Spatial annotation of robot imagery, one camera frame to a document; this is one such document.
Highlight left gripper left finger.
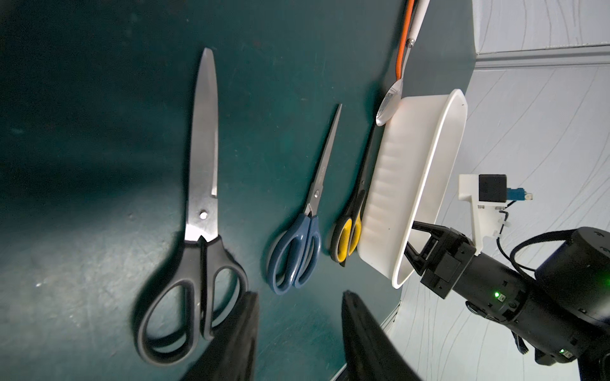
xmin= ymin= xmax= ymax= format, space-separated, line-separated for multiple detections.
xmin=183 ymin=291 xmax=260 ymax=380

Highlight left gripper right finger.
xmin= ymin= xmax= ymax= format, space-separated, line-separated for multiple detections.
xmin=341 ymin=291 xmax=419 ymax=380

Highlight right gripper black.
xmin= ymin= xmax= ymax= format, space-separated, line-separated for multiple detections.
xmin=403 ymin=221 xmax=586 ymax=364

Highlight black handled steel scissors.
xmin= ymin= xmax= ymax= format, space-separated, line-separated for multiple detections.
xmin=135 ymin=48 xmax=249 ymax=367

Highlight yellow black handled scissors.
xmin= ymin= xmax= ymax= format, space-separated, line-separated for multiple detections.
xmin=330 ymin=125 xmax=379 ymax=267

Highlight blue handled scissors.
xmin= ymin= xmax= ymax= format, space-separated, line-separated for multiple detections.
xmin=267 ymin=105 xmax=342 ymax=295

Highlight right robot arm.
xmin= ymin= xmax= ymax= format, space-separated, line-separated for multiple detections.
xmin=403 ymin=222 xmax=609 ymax=380

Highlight white storage box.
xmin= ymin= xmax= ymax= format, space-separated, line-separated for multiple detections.
xmin=357 ymin=89 xmax=468 ymax=289

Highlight orange stick utensil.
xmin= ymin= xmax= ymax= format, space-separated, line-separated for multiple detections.
xmin=395 ymin=0 xmax=416 ymax=80

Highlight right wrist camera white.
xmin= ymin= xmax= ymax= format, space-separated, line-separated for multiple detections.
xmin=458 ymin=174 xmax=533 ymax=255

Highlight metal spoon white handle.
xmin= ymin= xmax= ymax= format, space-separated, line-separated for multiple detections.
xmin=376 ymin=0 xmax=430 ymax=126

